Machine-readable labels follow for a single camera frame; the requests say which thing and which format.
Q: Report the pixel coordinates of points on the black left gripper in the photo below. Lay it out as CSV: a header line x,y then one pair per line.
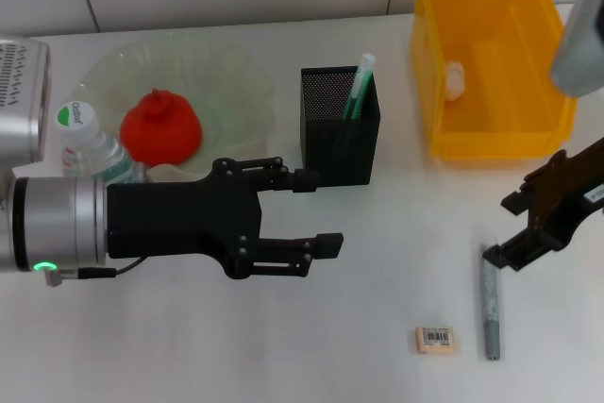
x,y
189,219

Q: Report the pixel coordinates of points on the beige eraser with barcode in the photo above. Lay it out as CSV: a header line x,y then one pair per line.
x,y
435,340

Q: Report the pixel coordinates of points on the green utility knife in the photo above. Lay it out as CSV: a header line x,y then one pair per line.
x,y
361,87

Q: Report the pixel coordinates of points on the clear green-label water bottle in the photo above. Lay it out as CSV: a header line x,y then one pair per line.
x,y
94,148

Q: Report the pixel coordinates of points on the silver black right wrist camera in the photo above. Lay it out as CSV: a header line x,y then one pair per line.
x,y
580,54

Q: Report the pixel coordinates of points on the black mesh pen holder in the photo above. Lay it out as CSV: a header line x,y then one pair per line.
x,y
340,157

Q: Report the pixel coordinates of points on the white paper ball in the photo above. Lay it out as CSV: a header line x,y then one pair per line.
x,y
455,79

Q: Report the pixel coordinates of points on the red-orange knitted toy orange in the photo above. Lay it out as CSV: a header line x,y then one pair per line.
x,y
160,129

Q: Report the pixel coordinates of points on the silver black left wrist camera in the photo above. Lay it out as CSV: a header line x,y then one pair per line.
x,y
23,105

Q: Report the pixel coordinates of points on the grey glitter pen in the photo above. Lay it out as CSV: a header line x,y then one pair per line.
x,y
491,308

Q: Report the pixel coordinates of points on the green glass fruit plate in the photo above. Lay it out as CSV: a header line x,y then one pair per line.
x,y
226,72

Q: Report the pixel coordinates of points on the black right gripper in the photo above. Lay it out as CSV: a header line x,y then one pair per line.
x,y
575,195

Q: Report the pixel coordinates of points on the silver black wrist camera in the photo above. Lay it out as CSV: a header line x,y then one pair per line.
x,y
580,54
23,105

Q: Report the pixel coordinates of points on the yellow plastic bin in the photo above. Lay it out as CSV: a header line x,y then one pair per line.
x,y
495,129

